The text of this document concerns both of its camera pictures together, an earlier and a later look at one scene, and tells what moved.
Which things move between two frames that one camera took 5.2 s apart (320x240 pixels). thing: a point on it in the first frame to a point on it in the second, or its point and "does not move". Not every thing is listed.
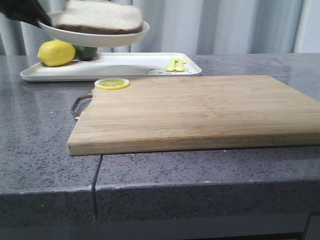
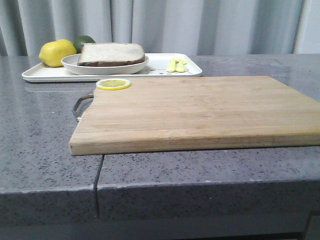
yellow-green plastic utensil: [176, 64] does not move
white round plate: [99, 18] to [71, 62]
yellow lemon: [56, 53] does not move
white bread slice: [99, 17] to [110, 54]
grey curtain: [202, 26] does not move
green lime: [84, 53] to [78, 42]
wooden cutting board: [158, 115] does not move
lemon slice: [111, 83] does not move
